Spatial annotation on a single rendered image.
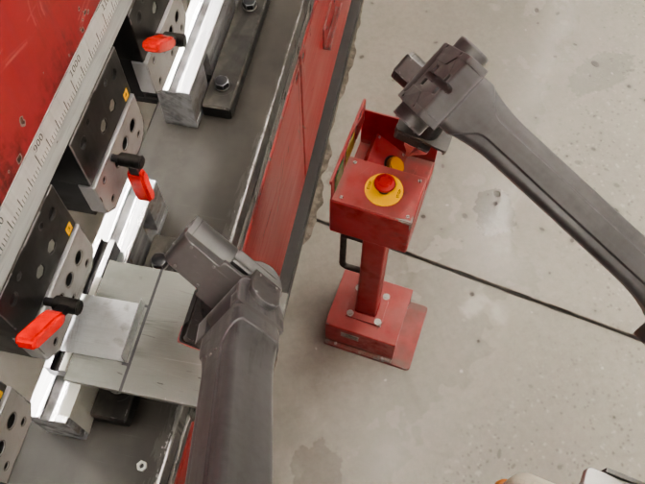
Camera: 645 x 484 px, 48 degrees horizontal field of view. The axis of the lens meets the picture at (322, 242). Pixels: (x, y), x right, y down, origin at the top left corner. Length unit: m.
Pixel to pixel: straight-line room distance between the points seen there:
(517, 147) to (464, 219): 1.54
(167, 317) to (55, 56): 0.39
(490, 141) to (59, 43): 0.45
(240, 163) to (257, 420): 0.75
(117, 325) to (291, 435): 1.02
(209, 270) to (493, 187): 1.66
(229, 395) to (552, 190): 0.36
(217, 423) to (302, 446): 1.41
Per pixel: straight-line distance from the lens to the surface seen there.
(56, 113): 0.82
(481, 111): 0.72
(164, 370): 0.99
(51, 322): 0.80
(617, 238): 0.75
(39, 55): 0.78
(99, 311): 1.04
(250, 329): 0.67
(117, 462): 1.11
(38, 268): 0.84
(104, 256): 1.08
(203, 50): 1.32
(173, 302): 1.02
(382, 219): 1.34
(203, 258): 0.76
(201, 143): 1.31
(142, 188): 0.98
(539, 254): 2.25
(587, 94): 2.65
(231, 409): 0.57
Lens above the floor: 1.92
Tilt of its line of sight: 62 degrees down
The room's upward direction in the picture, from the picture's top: 1 degrees counter-clockwise
